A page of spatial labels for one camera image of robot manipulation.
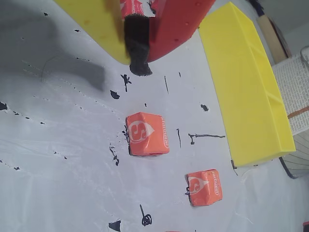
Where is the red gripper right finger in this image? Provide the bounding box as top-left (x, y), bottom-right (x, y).
top-left (124, 0), bottom-right (216, 77)

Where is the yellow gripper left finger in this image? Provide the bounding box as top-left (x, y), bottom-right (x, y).
top-left (52, 0), bottom-right (132, 66)

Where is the red candy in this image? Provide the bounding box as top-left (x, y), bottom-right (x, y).
top-left (120, 0), bottom-right (145, 20)

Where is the yellow three-compartment box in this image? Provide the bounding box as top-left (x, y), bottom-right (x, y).
top-left (198, 1), bottom-right (296, 167)

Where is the small wooden cricket bat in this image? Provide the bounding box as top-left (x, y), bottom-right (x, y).
top-left (248, 0), bottom-right (290, 65)

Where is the paint can with printed label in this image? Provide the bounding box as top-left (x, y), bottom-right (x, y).
top-left (271, 45), bottom-right (309, 179)

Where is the white plastic table cover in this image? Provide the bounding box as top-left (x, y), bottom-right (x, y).
top-left (0, 0), bottom-right (309, 232)

